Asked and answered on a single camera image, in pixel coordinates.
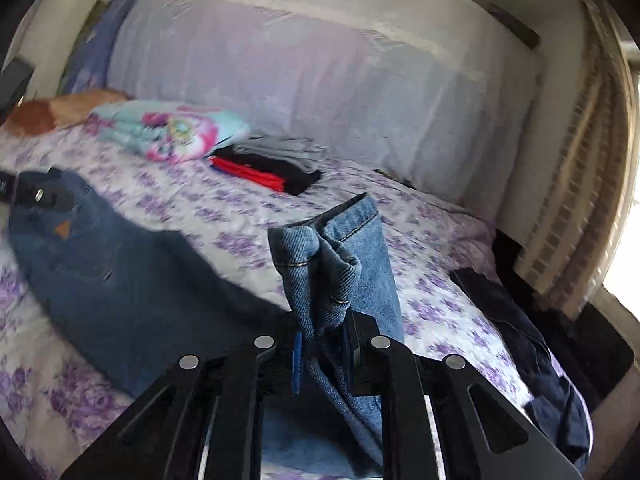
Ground purple floral bed sheet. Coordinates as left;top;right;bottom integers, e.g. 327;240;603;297
0;122;566;480

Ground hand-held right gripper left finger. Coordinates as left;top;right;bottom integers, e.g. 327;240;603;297
60;314;304;480

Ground orange brown pillow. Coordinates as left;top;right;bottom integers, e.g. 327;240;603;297
5;88;134;137

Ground blue denim pants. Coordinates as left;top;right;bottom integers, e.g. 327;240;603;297
7;169;407;480

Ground dark navy pants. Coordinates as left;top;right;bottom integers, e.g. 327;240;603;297
449;266;594;472

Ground folded black garment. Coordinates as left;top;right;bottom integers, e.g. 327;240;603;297
215;147;323;197

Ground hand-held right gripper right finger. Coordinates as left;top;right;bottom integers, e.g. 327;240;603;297
344;309;587;480

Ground folded teal pink floral blanket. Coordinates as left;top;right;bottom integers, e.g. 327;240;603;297
90;100;251;164

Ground beige brick pattern curtain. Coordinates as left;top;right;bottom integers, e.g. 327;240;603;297
515;0;637;317

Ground blue patterned cloth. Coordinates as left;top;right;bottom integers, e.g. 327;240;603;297
59;0;157;97

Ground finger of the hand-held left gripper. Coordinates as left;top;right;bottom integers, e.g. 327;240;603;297
0;170;76;211

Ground folded red garment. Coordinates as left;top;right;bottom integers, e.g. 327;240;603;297
209;156;287;192

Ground black side furniture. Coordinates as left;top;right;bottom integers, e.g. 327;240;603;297
494;229;637;411

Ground bright window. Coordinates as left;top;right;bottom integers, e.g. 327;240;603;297
600;25;640;322

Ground folded grey garment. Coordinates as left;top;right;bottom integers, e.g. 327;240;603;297
232;135;329;173

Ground white lace-covered headboard pillows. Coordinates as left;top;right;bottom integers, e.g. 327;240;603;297
107;0;547;221

